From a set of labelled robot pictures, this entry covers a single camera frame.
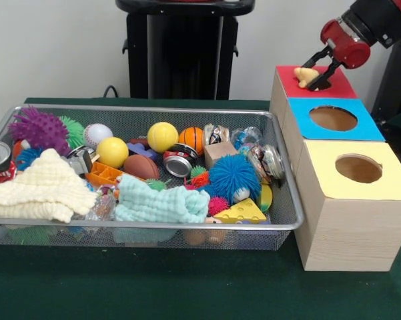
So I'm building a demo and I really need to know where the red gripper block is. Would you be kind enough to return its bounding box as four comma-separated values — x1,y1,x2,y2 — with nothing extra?
302,19,371,91

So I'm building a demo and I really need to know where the yellow plush toy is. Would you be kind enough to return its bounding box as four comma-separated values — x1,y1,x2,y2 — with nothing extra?
293,66,321,89

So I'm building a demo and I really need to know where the shallow metal mesh bin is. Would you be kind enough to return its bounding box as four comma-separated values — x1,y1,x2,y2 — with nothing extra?
0,103,304,251

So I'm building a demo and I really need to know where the green cloth side table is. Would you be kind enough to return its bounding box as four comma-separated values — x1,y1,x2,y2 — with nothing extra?
385,106,401,134

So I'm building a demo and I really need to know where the blue spiky rubber ball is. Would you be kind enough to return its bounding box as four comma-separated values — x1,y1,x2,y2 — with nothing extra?
208,153,262,204

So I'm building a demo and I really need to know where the orange mini basketball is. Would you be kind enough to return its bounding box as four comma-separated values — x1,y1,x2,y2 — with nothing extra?
179,127,205,156

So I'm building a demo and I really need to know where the yellow cheese wedge toy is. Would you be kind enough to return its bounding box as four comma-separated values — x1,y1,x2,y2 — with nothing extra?
213,197,268,225

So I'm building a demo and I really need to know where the yellow ball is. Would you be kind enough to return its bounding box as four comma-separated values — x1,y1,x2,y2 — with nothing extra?
95,136,129,169
147,121,179,153

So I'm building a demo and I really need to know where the brown mini football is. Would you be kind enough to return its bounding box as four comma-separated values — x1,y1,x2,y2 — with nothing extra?
122,154,160,181

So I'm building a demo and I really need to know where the mint knitted cloth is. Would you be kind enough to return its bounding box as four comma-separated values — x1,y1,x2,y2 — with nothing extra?
114,175,210,223

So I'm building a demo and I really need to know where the white mini baseball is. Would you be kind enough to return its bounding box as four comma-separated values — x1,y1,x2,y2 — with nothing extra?
83,123,113,149

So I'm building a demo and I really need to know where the dark green table cloth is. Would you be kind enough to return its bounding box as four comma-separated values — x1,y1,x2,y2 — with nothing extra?
0,97,401,320

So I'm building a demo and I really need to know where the purple spiky monster toy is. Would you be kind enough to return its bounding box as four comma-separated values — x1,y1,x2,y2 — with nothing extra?
8,106,71,157

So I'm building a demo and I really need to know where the cream knitted cloth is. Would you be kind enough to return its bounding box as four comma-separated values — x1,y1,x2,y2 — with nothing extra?
0,148,97,224

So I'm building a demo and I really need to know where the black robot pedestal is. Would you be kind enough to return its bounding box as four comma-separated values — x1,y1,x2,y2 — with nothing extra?
115,0,256,100

